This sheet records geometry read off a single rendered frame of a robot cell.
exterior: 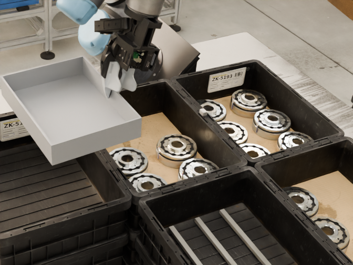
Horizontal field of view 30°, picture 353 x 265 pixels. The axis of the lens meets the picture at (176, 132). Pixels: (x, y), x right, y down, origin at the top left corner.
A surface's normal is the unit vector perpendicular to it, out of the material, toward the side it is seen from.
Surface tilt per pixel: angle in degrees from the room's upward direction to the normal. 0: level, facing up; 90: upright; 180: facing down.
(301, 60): 0
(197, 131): 90
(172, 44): 43
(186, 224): 0
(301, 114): 90
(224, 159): 90
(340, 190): 0
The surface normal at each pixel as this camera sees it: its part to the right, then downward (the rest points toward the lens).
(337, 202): 0.10, -0.80
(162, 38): -0.50, -0.42
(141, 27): -0.74, 0.06
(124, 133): 0.54, 0.54
